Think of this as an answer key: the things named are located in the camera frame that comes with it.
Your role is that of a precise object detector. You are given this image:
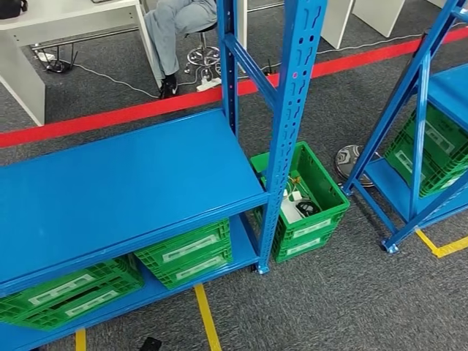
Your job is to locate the black coiled cable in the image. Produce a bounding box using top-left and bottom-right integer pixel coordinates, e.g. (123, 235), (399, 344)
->
(296, 200), (322, 219)

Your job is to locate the chrome stanchion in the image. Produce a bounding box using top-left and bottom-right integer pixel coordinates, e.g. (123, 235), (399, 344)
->
(335, 144), (380, 189)

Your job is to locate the black router with antennas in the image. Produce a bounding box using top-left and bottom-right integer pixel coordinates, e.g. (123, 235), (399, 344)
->
(34, 43), (79, 75)
(261, 58), (280, 78)

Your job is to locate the white power strip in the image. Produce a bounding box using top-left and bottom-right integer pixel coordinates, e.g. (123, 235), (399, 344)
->
(196, 77), (222, 93)

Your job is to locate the green folded plastic crate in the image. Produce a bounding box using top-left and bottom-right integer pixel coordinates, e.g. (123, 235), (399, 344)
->
(272, 227), (339, 265)

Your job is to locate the tall open green crate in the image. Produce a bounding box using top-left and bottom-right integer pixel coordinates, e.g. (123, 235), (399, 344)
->
(250, 141), (350, 244)

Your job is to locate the white cable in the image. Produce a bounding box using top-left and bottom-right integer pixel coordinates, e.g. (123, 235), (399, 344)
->
(75, 63), (159, 100)
(316, 32), (425, 55)

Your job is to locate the blue metal shelf rack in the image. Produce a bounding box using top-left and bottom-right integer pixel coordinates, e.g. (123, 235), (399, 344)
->
(0, 0), (328, 351)
(342, 0), (468, 255)

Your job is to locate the small white box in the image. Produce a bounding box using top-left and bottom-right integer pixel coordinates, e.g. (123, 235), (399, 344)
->
(279, 189), (304, 224)

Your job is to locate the chrome base stool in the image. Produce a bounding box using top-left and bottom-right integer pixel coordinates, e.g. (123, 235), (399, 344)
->
(184, 21), (222, 81)

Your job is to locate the black bag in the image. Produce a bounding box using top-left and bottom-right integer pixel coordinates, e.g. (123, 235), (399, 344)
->
(0, 0), (29, 20)

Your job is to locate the red barrier belt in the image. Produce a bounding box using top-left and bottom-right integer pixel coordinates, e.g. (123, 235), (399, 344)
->
(0, 26), (468, 148)

